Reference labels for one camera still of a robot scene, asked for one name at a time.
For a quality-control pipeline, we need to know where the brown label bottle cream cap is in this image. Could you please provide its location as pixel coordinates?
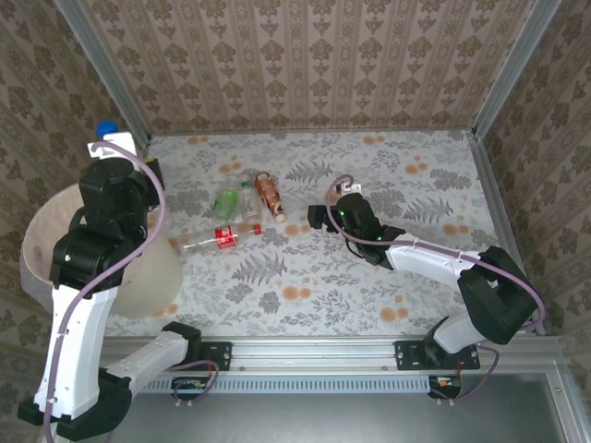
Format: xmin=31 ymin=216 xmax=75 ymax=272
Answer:
xmin=252 ymin=171 xmax=288 ymax=224

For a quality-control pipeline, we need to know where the blue label bottle blue cap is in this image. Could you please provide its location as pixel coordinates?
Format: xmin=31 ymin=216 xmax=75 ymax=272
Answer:
xmin=94 ymin=119 xmax=119 ymax=140

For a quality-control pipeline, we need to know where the clear bottle crane print label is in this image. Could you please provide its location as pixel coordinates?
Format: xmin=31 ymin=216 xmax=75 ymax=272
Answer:
xmin=238 ymin=179 xmax=264 ymax=222

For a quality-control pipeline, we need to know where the green label clear bottle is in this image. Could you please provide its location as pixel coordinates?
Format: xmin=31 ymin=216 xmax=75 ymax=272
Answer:
xmin=212 ymin=177 xmax=240 ymax=222

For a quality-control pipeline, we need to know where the round pink waste bin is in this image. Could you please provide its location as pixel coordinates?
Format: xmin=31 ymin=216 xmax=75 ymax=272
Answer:
xmin=19 ymin=182 xmax=185 ymax=319

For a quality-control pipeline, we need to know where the red label cola bottle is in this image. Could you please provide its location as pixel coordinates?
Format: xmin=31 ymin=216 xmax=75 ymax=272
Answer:
xmin=175 ymin=222 xmax=263 ymax=257

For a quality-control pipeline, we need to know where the floral tablecloth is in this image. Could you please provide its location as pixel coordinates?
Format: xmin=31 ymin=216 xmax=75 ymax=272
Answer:
xmin=99 ymin=130 xmax=527 ymax=337

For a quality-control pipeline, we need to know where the grey metal panel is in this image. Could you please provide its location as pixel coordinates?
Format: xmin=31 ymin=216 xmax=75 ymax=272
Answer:
xmin=105 ymin=373 xmax=591 ymax=443

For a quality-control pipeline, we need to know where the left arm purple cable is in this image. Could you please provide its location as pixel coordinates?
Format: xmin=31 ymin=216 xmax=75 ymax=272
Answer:
xmin=42 ymin=140 xmax=221 ymax=443

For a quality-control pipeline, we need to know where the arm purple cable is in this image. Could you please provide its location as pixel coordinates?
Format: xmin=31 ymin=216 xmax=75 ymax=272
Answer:
xmin=325 ymin=174 xmax=547 ymax=407
xmin=42 ymin=140 xmax=221 ymax=443

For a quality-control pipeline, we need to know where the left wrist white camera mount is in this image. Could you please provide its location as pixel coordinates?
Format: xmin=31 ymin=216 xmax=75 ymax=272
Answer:
xmin=87 ymin=131 xmax=139 ymax=161

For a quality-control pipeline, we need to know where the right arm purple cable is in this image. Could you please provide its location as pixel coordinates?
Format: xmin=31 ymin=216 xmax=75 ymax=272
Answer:
xmin=325 ymin=174 xmax=547 ymax=407

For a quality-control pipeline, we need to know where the aluminium frame post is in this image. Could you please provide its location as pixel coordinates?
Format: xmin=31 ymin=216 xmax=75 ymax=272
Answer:
xmin=471 ymin=0 xmax=563 ymax=139
xmin=54 ymin=0 xmax=153 ymax=144

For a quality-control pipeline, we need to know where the aluminium mounting rail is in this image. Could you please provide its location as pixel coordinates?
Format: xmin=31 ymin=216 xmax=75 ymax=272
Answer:
xmin=101 ymin=335 xmax=567 ymax=373

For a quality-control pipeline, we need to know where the aluminium side rail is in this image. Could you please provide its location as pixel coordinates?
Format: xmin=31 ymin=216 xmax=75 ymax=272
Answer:
xmin=464 ymin=130 xmax=549 ymax=337

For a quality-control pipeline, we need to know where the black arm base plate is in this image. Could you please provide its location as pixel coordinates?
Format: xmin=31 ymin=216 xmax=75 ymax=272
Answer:
xmin=394 ymin=340 xmax=481 ymax=372
xmin=184 ymin=340 xmax=233 ymax=372

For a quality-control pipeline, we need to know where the slotted grey cable duct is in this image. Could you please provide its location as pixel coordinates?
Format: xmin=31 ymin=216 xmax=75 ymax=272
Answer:
xmin=138 ymin=374 xmax=428 ymax=394

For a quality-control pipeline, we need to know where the black connector with wires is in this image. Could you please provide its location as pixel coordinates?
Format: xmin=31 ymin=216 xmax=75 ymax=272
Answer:
xmin=428 ymin=374 xmax=463 ymax=401
xmin=170 ymin=376 xmax=209 ymax=401

